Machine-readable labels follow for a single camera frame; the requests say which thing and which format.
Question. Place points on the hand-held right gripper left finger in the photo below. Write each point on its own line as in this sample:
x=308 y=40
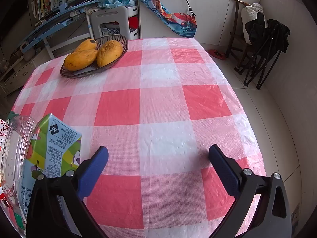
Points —
x=91 y=171

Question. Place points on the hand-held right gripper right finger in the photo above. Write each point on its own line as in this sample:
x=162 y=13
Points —
x=223 y=168

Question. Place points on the green drink carton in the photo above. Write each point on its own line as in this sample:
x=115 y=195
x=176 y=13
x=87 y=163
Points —
x=57 y=138

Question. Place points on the clear plastic box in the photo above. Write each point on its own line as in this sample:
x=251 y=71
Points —
x=14 y=153

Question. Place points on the pink white checked tablecloth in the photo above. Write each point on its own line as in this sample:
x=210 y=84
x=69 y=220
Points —
x=161 y=109

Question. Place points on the long yellow mango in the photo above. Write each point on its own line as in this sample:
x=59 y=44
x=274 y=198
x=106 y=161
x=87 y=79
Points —
x=79 y=59

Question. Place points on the red slipper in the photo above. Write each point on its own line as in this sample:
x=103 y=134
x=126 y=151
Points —
x=216 y=53

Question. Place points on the plump speckled yellow mango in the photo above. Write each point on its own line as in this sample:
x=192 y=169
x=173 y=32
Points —
x=109 y=53

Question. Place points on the cream TV cabinet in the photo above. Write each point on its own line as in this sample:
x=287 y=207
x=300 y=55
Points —
x=14 y=76

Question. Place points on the yellow mango with dark stem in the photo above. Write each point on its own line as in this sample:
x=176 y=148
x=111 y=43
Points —
x=86 y=45

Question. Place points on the dark woven fruit basket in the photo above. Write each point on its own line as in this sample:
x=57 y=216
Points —
x=118 y=41

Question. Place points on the dark wooden chair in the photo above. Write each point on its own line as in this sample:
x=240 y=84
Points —
x=236 y=17

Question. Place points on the blue study desk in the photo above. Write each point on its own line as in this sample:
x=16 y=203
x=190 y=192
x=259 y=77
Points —
x=49 y=24

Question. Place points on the colourful printed bag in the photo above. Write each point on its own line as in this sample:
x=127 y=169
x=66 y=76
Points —
x=178 y=22

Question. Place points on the white plastic bag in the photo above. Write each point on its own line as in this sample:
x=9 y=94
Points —
x=247 y=13

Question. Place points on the white plastic stool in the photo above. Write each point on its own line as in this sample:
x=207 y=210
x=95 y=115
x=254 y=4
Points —
x=109 y=14

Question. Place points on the white cabinet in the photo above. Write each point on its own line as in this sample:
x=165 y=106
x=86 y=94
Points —
x=213 y=10

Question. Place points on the white storage box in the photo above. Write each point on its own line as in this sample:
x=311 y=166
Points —
x=133 y=10

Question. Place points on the row of books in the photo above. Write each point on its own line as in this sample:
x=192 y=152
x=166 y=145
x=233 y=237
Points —
x=40 y=6

